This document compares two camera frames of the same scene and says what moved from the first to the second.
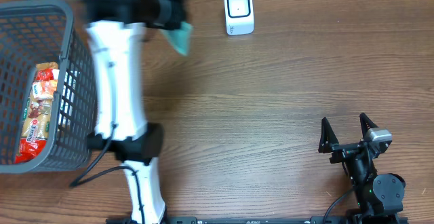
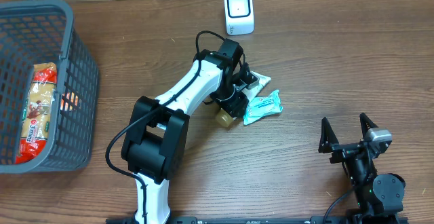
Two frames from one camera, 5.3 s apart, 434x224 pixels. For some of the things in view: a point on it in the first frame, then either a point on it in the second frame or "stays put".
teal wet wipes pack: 180,39 -> 259,108
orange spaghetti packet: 34,127 stays put
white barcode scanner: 239,11 stays put
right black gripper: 337,150 stays put
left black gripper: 175,1 -> 238,103
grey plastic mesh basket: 38,32 stays put
